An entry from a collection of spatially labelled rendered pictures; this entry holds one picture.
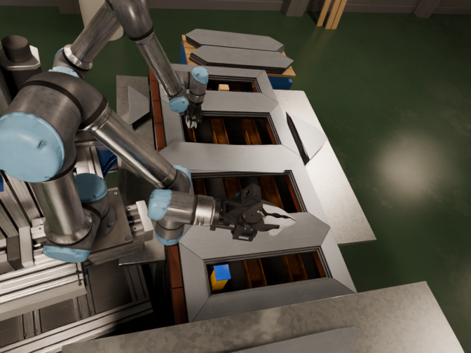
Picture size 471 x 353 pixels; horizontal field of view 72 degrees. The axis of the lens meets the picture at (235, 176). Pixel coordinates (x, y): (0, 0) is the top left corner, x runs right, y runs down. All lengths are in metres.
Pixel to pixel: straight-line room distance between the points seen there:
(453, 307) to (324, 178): 1.61
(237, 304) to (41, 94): 1.01
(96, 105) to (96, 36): 0.66
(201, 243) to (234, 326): 0.43
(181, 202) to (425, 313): 1.05
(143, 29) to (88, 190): 0.55
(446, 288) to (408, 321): 1.77
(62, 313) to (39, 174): 1.41
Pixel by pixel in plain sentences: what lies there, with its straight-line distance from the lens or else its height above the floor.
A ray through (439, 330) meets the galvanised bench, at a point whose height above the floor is 1.05.
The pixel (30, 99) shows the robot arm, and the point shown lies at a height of 1.68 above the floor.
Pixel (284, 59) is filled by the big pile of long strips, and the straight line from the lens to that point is 2.58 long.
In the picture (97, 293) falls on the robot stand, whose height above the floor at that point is 0.21.
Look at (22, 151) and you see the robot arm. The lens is 0.65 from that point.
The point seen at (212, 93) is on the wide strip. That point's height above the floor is 0.85.
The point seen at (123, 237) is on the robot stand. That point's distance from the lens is 1.21.
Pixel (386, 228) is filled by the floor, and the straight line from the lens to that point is 3.11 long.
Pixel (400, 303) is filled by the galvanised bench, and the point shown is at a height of 1.05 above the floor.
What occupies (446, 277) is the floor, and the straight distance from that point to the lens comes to 3.24.
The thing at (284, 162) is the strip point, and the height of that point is 0.85.
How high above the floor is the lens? 2.13
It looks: 51 degrees down
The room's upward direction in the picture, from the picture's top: 22 degrees clockwise
